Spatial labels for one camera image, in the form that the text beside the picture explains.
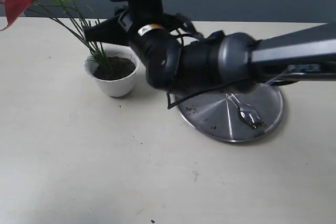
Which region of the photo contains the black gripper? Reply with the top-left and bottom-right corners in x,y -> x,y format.
83,0 -> 168,46

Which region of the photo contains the red artificial anthurium flower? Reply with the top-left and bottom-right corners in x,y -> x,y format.
1,0 -> 113,74

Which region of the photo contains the small metal spoon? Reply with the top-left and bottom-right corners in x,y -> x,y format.
226,93 -> 262,129

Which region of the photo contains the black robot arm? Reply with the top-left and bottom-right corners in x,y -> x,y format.
83,0 -> 335,95

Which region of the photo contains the dark soil in pot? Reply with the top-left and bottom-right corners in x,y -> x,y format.
93,57 -> 135,81

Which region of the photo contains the white scalloped flower pot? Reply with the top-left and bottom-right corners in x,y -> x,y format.
84,45 -> 141,98

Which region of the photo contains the round steel plate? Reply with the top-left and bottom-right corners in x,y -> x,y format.
177,84 -> 285,143

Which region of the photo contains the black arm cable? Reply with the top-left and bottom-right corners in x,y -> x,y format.
162,11 -> 336,110

